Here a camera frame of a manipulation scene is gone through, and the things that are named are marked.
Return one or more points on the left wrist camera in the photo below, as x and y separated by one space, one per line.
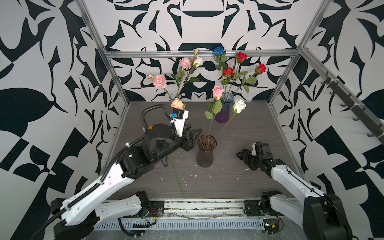
179 117

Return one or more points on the blue artificial rose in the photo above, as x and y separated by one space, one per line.
221 65

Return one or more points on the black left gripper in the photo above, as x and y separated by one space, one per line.
182 140

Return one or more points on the purple blue glass vase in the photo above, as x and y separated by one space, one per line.
223 116

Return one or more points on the smoky pink glass vase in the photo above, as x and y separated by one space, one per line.
205 157

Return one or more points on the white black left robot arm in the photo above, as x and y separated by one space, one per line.
81 213

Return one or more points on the orange artificial rose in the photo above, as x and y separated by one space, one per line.
161 140

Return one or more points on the grey wall hook rail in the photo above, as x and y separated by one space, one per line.
360 110

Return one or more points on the cream artificial rose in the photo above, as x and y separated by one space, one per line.
237 108

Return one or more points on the small pink artificial rose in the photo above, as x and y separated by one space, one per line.
215 109

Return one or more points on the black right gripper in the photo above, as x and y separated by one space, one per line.
245 155

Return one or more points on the pink carnation stem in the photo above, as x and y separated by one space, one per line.
160 83
185 63

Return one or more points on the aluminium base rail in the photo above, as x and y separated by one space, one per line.
207 208

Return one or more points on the small red artificial rose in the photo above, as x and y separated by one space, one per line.
251 80

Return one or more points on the white artificial rose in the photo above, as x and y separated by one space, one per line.
198 62

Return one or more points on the clear ribbed glass vase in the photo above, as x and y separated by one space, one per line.
173 97

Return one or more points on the peach artificial rose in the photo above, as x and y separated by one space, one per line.
178 104

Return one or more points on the white slotted cable duct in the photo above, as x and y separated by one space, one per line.
186 224

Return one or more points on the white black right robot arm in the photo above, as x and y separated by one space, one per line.
320 215

